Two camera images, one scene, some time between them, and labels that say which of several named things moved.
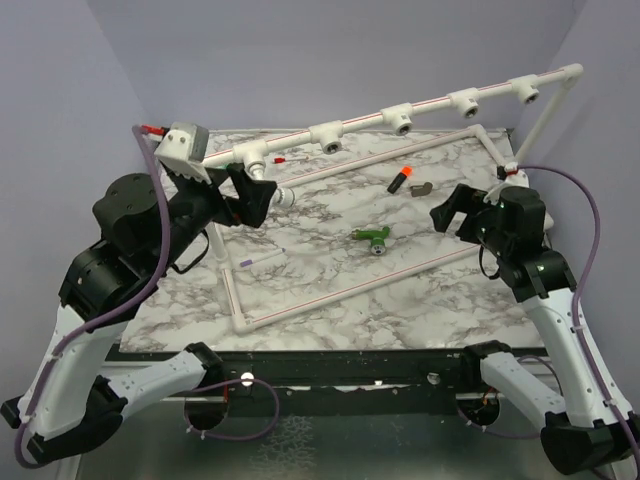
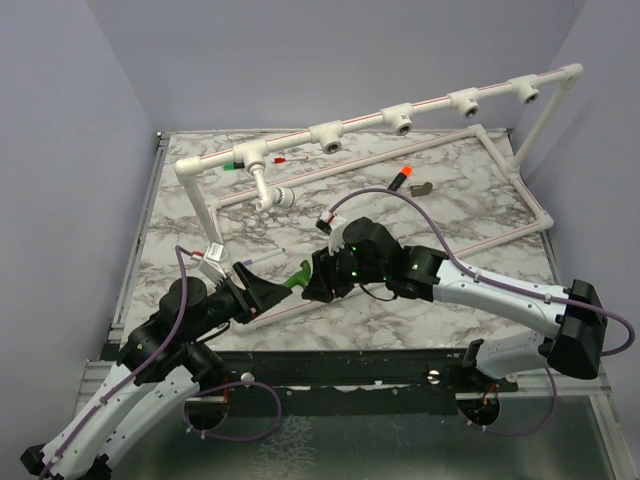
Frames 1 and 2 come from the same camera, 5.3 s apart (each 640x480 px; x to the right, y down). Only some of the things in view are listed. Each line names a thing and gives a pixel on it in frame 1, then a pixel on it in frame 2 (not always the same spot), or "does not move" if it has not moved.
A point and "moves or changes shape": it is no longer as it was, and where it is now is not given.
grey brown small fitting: [421, 190] does not move
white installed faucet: [283, 197] does not move
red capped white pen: [282, 160] does not move
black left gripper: [254, 196] → [258, 294]
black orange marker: [400, 179] does not move
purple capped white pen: [261, 258] does not move
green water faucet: [377, 238] moves or changes shape
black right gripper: [464, 198] → [324, 277]
